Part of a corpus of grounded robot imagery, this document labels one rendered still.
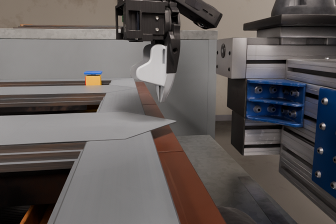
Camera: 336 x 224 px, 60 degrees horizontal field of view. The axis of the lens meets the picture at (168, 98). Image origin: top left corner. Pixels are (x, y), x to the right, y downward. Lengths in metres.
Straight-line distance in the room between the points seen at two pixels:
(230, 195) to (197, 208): 0.35
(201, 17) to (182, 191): 0.27
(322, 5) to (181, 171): 0.51
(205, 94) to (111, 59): 0.45
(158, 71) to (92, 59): 0.87
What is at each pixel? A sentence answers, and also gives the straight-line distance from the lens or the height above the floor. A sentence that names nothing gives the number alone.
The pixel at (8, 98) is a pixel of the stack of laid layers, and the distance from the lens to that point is 0.90.
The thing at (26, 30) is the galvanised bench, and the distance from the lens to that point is 1.35.
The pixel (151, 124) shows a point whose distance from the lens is 0.48.
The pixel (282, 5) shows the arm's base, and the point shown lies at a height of 1.07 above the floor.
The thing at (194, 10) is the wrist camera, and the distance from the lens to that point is 0.46.
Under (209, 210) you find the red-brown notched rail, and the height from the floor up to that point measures 0.83.
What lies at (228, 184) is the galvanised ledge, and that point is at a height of 0.68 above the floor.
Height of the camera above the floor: 0.97
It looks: 10 degrees down
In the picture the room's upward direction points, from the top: straight up
